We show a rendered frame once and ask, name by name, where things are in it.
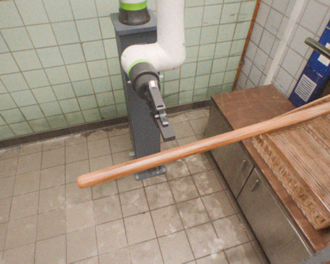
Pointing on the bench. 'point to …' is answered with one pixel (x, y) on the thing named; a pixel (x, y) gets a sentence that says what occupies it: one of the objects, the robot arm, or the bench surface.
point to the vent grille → (304, 88)
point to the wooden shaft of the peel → (203, 145)
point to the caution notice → (324, 56)
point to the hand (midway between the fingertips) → (165, 128)
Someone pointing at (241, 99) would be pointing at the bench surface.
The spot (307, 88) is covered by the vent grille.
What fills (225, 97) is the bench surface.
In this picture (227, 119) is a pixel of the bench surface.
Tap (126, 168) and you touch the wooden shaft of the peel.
